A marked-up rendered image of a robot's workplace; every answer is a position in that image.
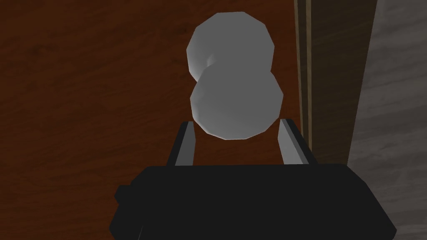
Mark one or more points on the grey round door knob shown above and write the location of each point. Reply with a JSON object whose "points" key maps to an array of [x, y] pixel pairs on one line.
{"points": [[235, 83]]}

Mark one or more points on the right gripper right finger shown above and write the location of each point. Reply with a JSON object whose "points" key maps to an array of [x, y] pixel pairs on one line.
{"points": [[293, 146]]}

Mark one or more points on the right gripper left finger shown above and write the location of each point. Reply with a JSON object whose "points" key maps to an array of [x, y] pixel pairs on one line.
{"points": [[184, 146]]}

